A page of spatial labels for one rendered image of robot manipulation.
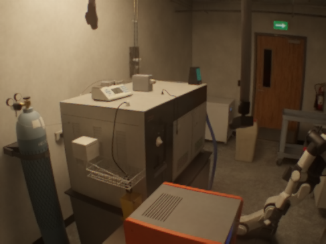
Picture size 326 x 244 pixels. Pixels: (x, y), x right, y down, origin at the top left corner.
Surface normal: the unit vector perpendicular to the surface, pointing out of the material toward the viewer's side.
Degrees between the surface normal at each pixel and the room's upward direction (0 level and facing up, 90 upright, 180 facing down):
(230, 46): 90
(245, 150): 93
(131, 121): 90
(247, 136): 93
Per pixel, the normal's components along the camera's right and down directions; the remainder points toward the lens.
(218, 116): -0.43, 0.25
